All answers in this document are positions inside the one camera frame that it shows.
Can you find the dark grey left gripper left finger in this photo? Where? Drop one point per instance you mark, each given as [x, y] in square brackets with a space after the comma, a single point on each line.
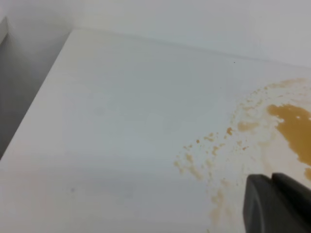
[263, 208]

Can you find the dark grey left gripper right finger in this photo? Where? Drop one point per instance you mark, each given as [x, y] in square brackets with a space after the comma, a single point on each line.
[296, 197]

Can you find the brown coffee stain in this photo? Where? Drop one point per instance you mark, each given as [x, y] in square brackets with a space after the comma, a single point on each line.
[269, 131]

